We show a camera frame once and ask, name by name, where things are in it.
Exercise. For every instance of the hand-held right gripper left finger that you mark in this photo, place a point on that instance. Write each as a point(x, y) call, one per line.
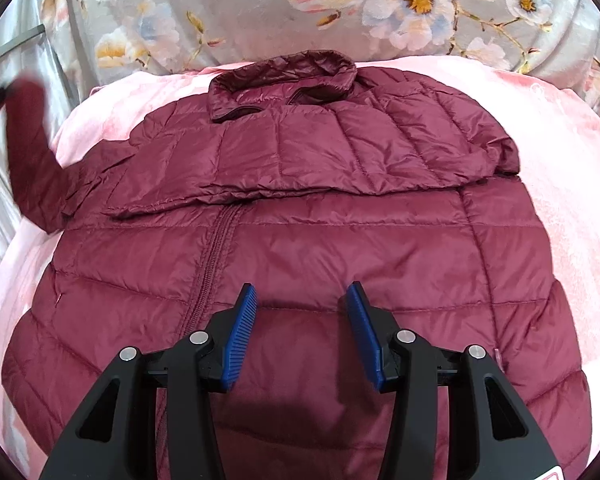
point(239, 335)

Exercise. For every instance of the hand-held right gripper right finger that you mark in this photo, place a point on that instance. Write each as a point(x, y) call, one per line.
point(364, 335)

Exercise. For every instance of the maroon puffer jacket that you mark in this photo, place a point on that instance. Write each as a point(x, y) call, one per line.
point(330, 240)

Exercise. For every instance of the grey metal bar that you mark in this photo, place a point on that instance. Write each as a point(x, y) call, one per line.
point(15, 44)

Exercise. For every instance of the white satin cloth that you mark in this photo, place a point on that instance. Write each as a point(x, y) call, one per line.
point(15, 160)

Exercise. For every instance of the grey floral bedsheet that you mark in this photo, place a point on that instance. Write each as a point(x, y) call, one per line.
point(220, 10)

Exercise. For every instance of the pink plush blanket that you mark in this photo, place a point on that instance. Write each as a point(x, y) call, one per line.
point(565, 170)

